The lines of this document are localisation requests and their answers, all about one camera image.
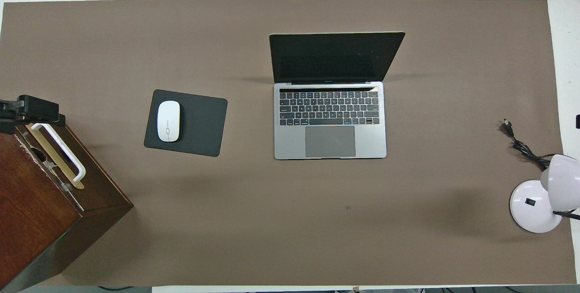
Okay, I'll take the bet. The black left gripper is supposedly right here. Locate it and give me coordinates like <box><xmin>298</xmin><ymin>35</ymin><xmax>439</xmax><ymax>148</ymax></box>
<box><xmin>0</xmin><ymin>95</ymin><xmax>67</xmax><ymax>135</ymax></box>

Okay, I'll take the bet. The silver grey laptop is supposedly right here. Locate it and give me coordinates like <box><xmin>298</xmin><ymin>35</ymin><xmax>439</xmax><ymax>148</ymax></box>
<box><xmin>268</xmin><ymin>31</ymin><xmax>406</xmax><ymax>161</ymax></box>

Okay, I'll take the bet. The white desk lamp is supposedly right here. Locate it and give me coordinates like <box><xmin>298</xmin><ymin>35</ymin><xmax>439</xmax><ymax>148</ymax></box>
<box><xmin>509</xmin><ymin>154</ymin><xmax>580</xmax><ymax>234</ymax></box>

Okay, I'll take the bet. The dark brown wooden box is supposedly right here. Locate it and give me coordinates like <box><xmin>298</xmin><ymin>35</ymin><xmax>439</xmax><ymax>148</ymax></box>
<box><xmin>0</xmin><ymin>121</ymin><xmax>135</xmax><ymax>293</ymax></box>

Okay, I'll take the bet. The white computer mouse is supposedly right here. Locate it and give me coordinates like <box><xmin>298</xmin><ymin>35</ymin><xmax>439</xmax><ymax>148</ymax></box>
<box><xmin>157</xmin><ymin>100</ymin><xmax>181</xmax><ymax>143</ymax></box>

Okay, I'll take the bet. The black mouse pad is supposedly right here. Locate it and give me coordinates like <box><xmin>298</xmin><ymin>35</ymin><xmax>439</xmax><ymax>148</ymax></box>
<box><xmin>144</xmin><ymin>89</ymin><xmax>228</xmax><ymax>158</ymax></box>

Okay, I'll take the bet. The brown table mat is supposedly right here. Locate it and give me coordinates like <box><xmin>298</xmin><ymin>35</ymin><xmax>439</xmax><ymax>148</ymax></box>
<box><xmin>0</xmin><ymin>0</ymin><xmax>577</xmax><ymax>287</ymax></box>

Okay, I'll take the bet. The white box handle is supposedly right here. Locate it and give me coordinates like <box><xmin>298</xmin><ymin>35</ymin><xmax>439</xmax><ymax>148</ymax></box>
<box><xmin>31</xmin><ymin>122</ymin><xmax>87</xmax><ymax>183</ymax></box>

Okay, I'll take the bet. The gold plate behind box handle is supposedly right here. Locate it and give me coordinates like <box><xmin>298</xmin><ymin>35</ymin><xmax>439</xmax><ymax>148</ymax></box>
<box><xmin>23</xmin><ymin>123</ymin><xmax>86</xmax><ymax>190</ymax></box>

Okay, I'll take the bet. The black lamp power cable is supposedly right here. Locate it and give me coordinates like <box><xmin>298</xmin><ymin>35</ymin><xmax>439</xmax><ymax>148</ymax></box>
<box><xmin>500</xmin><ymin>120</ymin><xmax>551</xmax><ymax>171</ymax></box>

